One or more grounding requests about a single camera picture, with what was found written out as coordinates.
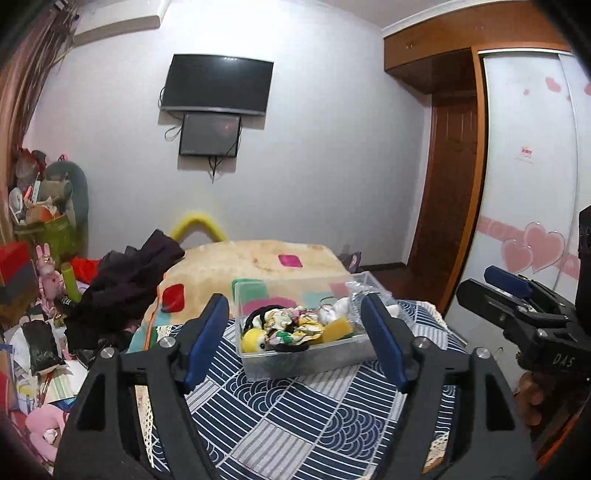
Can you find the yellow green sponge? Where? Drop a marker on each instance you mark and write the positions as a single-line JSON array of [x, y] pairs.
[[337, 330]]

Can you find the yellow plush toy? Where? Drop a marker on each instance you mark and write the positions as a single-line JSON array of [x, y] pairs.
[[254, 341]]

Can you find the pink bunny toy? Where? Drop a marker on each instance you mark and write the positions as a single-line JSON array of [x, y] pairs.
[[50, 280]]

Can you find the green cardboard box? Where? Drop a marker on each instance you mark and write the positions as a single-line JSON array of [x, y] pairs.
[[64, 240]]

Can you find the black clothes pile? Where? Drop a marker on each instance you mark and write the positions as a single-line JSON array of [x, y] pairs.
[[114, 303]]

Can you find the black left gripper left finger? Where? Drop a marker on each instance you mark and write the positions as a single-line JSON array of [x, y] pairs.
[[131, 420]]

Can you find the floral fabric scrunchie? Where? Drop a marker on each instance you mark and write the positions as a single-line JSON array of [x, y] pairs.
[[291, 327]]

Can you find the large wall television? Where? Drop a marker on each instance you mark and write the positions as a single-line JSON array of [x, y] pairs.
[[216, 83]]

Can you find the striped brown curtain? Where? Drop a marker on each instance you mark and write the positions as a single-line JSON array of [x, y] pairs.
[[32, 35]]

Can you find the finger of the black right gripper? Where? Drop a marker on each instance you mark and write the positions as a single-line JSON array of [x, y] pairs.
[[512, 281], [498, 304]]

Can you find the red box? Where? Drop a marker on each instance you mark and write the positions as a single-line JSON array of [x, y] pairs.
[[17, 271]]

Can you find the white wardrobe with hearts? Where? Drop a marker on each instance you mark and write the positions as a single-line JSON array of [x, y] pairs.
[[537, 176]]

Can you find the white cloth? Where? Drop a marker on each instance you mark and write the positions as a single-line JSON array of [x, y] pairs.
[[351, 308]]

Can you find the small wall monitor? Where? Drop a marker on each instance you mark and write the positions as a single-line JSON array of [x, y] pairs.
[[210, 135]]

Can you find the clear plastic storage bin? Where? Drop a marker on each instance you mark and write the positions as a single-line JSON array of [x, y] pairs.
[[253, 298]]

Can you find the brown wooden door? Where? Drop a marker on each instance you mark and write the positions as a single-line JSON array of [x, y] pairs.
[[446, 198]]

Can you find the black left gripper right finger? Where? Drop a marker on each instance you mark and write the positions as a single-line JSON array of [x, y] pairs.
[[459, 420]]

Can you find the yellow curved pillow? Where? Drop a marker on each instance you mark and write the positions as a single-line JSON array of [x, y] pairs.
[[194, 221]]

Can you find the beige colourful-squares blanket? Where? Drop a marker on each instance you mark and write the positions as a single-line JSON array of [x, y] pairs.
[[211, 268]]

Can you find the grey curved pillow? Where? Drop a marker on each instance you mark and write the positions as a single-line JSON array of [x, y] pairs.
[[66, 185]]

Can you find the navy patterned tablecloth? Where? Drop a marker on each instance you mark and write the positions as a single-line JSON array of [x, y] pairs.
[[333, 425]]

